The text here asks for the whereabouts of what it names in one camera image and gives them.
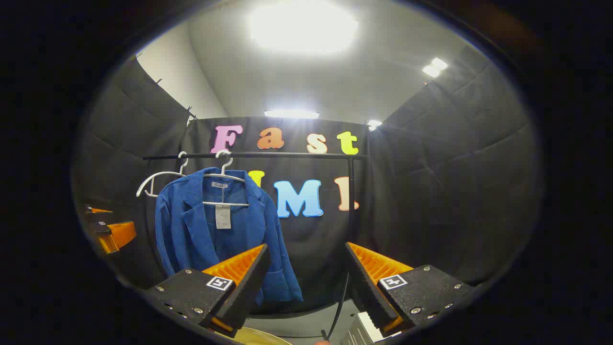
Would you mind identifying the black backdrop cloth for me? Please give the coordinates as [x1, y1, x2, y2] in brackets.
[72, 57, 544, 314]

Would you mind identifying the black metal clothes rack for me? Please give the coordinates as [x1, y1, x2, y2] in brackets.
[142, 151, 369, 342]

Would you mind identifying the blue corduroy jacket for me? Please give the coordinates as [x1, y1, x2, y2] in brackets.
[154, 167, 304, 306]

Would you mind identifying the round beige laundry hamper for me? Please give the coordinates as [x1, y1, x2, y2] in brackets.
[229, 327, 294, 345]

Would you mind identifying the white plastic clothes hanger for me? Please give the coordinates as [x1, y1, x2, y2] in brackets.
[201, 149, 250, 207]
[136, 151, 188, 198]

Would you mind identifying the white ribbed object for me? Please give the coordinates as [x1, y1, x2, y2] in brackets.
[341, 311, 403, 345]

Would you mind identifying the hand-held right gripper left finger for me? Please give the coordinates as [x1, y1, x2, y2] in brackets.
[144, 243, 272, 339]

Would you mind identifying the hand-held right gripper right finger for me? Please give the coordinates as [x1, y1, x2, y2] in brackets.
[345, 242, 479, 336]

